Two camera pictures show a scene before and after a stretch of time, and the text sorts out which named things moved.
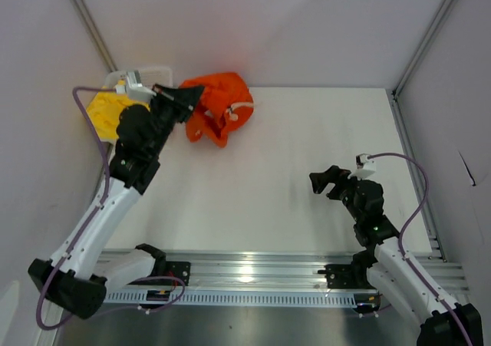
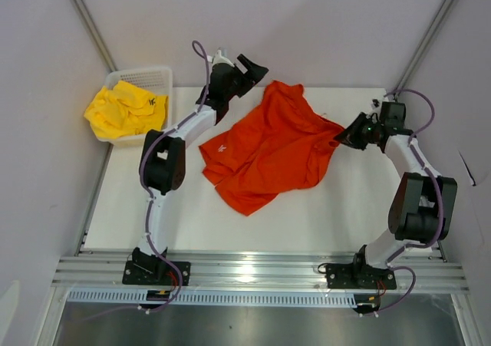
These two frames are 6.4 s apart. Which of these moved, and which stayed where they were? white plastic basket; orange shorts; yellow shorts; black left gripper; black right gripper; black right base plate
Moved: black right gripper; black left gripper; orange shorts
Stayed: yellow shorts; black right base plate; white plastic basket
